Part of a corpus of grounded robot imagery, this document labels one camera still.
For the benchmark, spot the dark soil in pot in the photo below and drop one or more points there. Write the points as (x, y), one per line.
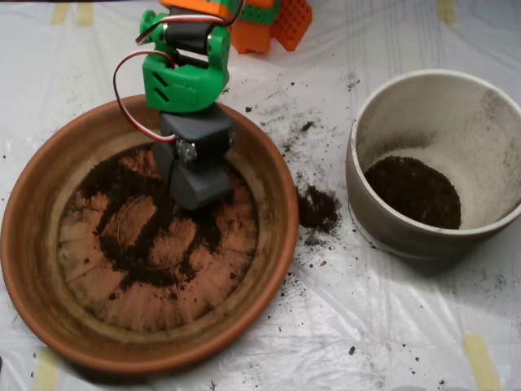
(411, 195)

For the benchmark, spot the white ceramic pot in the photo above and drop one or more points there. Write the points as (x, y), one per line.
(407, 244)

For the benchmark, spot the green orange robot arm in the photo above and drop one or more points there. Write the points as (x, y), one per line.
(183, 87)

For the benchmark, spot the beige masking tape strip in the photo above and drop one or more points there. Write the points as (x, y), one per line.
(60, 13)
(446, 11)
(482, 362)
(85, 14)
(46, 374)

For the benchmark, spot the grey gripper black servo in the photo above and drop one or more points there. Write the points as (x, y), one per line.
(195, 132)

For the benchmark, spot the clear white plastic sheet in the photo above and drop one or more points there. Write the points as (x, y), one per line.
(407, 305)

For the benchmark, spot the dark soil pile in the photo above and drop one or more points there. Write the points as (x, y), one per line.
(134, 252)

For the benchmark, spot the spilled dark soil heap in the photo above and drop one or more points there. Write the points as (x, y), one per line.
(317, 212)

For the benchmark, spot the terracotta plant saucer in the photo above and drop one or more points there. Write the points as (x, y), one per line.
(277, 228)

